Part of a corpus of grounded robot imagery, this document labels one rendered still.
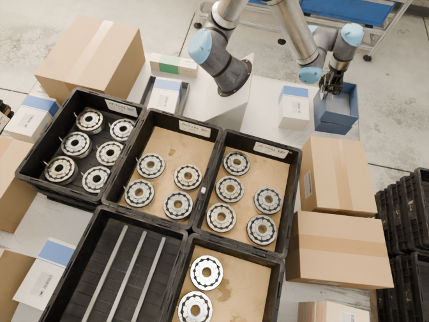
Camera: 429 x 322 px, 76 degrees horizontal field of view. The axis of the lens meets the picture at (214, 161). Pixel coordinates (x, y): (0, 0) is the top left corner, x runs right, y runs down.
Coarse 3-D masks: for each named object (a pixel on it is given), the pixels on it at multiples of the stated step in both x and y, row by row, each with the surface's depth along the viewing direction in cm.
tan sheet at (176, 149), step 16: (160, 128) 111; (160, 144) 108; (176, 144) 108; (192, 144) 109; (208, 144) 109; (176, 160) 105; (192, 160) 105; (208, 160) 106; (160, 192) 99; (192, 192) 100; (160, 208) 96
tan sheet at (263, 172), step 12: (252, 156) 108; (252, 168) 106; (264, 168) 106; (276, 168) 106; (288, 168) 107; (216, 180) 102; (240, 180) 103; (252, 180) 103; (264, 180) 104; (276, 180) 104; (252, 192) 101; (240, 204) 99; (252, 204) 99; (204, 216) 96; (240, 216) 97; (252, 216) 97; (276, 216) 98; (204, 228) 94; (240, 228) 95; (276, 228) 96; (240, 240) 93
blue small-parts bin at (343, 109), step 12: (348, 84) 129; (324, 96) 124; (336, 96) 132; (348, 96) 133; (324, 108) 121; (336, 108) 129; (348, 108) 129; (324, 120) 124; (336, 120) 123; (348, 120) 121
